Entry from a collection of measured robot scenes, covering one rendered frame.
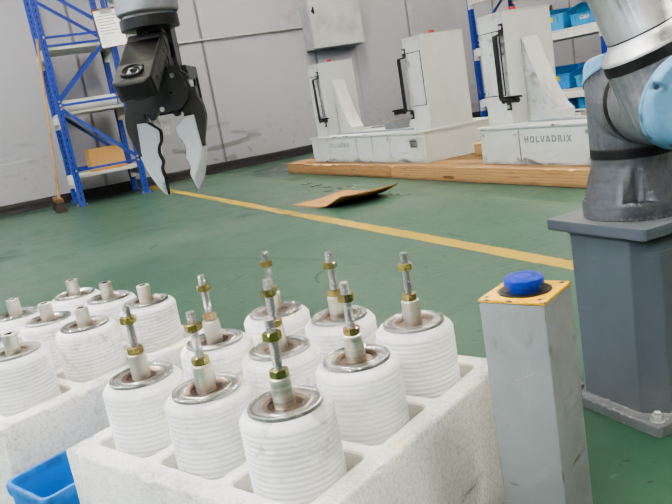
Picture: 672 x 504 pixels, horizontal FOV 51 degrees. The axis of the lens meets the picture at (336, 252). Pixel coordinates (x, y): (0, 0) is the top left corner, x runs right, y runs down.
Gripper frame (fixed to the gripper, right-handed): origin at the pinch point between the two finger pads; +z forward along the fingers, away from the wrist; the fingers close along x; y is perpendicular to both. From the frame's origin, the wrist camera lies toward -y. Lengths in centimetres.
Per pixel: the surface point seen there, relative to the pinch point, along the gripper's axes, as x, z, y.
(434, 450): -25.4, 31.6, -17.5
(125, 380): 9.0, 21.2, -9.5
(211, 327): -0.1, 19.1, -0.4
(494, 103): -94, 9, 275
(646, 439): -56, 47, 4
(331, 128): -6, 15, 454
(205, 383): -2.4, 20.3, -16.9
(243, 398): -6.3, 22.2, -18.0
